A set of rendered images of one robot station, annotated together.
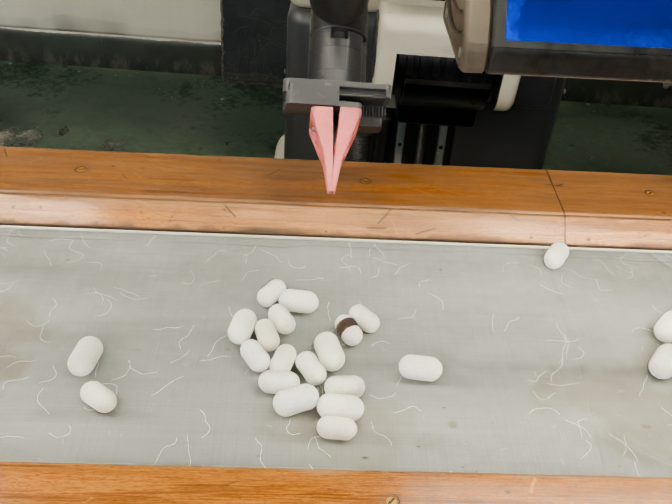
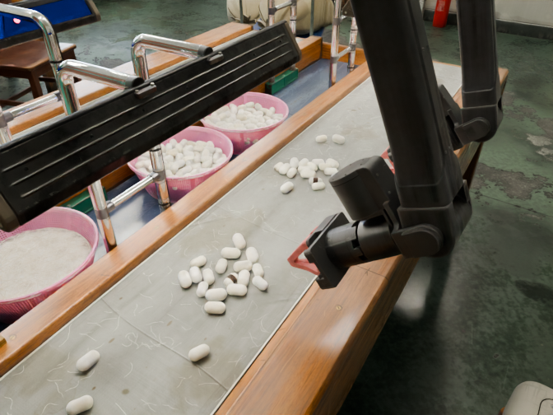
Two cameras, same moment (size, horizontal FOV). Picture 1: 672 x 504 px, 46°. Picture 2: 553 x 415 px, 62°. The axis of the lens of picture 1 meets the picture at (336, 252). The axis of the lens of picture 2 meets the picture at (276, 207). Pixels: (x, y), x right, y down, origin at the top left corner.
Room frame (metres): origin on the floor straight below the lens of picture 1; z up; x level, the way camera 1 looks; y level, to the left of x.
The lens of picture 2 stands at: (0.95, -0.81, 1.34)
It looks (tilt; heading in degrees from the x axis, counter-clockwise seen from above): 36 degrees down; 125
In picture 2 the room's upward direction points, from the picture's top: straight up
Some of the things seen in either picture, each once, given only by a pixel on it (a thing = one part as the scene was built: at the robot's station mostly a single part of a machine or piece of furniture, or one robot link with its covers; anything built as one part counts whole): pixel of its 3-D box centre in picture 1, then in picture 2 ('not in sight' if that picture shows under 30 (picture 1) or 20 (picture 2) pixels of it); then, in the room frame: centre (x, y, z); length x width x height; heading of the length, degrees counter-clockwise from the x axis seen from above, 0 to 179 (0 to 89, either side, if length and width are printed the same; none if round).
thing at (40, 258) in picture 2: not in sight; (33, 271); (0.19, -0.55, 0.71); 0.22 x 0.22 x 0.06
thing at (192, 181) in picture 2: not in sight; (182, 165); (0.16, -0.11, 0.72); 0.27 x 0.27 x 0.10
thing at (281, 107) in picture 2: not in sight; (243, 124); (0.15, 0.17, 0.72); 0.27 x 0.27 x 0.10
